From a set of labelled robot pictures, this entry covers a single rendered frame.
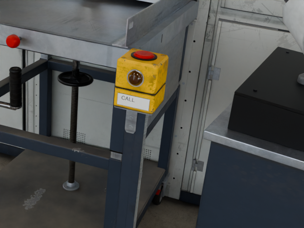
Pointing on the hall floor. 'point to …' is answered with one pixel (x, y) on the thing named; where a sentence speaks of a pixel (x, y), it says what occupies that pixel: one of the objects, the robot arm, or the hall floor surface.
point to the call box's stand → (131, 168)
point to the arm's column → (249, 192)
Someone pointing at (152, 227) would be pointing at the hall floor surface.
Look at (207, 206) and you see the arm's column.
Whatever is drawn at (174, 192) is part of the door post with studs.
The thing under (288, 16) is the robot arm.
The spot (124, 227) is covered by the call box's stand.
